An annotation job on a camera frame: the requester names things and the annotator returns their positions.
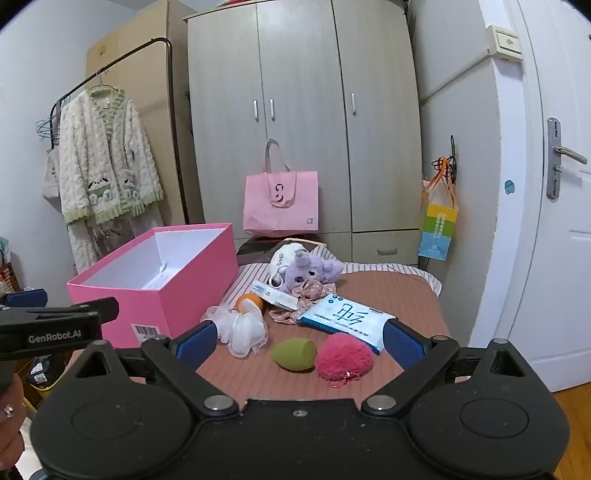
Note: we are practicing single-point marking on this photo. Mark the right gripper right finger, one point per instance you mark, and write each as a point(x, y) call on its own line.
point(425, 362)

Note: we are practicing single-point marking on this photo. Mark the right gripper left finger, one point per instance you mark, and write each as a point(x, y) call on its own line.
point(175, 363)

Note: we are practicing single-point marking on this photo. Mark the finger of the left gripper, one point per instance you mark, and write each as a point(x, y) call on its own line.
point(97, 307)
point(26, 298)

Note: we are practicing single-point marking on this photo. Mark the white mesh bath pouf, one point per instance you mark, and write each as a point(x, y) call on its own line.
point(241, 333)

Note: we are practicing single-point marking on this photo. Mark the pink fluffy pompom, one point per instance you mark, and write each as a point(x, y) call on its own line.
point(343, 359)

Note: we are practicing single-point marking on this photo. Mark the blue wet wipes pack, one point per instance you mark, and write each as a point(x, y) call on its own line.
point(336, 314)

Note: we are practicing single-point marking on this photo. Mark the green makeup sponge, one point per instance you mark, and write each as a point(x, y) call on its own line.
point(295, 354)

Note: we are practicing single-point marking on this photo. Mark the white tissue pack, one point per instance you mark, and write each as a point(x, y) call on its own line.
point(273, 296)

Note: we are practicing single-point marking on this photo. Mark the floral pink scrunchie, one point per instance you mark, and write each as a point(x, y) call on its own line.
point(308, 294)

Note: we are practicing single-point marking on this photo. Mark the white brown plush cat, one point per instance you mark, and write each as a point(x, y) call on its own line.
point(281, 260)

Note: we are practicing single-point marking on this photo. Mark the purple plush toy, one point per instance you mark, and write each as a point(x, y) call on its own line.
point(308, 267)

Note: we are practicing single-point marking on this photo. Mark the orange makeup sponge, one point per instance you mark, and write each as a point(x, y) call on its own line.
point(249, 302)

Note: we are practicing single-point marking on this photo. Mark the person left hand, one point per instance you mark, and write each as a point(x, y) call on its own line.
point(12, 418)

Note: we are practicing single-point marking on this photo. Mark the pink storage box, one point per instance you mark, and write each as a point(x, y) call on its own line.
point(163, 280)

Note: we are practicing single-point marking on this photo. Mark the striped bed sheet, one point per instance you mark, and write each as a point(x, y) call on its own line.
point(378, 284)

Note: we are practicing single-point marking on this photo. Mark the white door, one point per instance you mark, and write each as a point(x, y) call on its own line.
point(546, 314)

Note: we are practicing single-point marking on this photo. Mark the cream knitted cardigan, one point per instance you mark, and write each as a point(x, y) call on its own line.
point(109, 187)

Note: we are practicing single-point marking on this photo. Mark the colourful paper gift bag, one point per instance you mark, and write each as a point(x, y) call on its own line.
point(440, 209)

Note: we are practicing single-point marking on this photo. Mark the pink tote bag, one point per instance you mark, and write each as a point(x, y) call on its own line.
point(280, 201)

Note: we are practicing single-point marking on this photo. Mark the beige tall cabinet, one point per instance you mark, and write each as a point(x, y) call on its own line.
point(147, 60)

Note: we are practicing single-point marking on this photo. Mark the grey wooden wardrobe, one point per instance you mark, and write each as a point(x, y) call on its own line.
point(334, 83)

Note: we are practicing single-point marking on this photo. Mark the silver door handle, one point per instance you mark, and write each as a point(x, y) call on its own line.
point(555, 152)

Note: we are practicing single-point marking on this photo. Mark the beige wall switch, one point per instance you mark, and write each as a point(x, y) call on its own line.
point(504, 44)

